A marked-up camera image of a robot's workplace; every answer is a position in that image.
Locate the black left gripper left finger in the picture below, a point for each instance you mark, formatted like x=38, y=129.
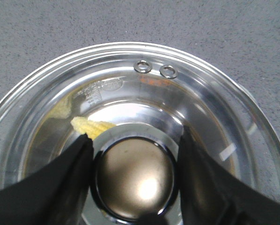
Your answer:
x=54, y=195

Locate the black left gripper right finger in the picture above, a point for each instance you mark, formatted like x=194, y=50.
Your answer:
x=212, y=196

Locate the yellow plastic corn cob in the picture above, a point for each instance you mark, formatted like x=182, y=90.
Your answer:
x=92, y=129

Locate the glass pot lid steel knob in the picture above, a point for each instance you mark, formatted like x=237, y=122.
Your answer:
x=265, y=145

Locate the pale green electric cooking pot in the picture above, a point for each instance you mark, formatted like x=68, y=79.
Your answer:
x=150, y=101

